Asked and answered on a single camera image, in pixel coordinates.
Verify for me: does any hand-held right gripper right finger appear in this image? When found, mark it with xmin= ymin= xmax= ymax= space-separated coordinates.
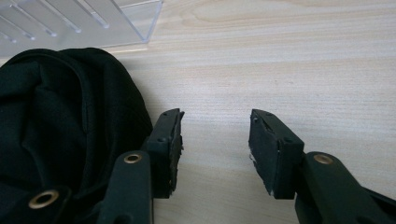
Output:
xmin=247 ymin=108 xmax=305 ymax=201

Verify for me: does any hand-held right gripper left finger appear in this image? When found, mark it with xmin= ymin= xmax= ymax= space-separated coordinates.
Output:
xmin=140 ymin=107 xmax=186 ymax=200

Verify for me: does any black cloth garment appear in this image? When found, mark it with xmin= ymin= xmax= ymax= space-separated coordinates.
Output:
xmin=0 ymin=47 xmax=154 ymax=224

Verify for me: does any clear acrylic rack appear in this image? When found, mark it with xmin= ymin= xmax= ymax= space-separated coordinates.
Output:
xmin=0 ymin=0 xmax=164 ymax=58

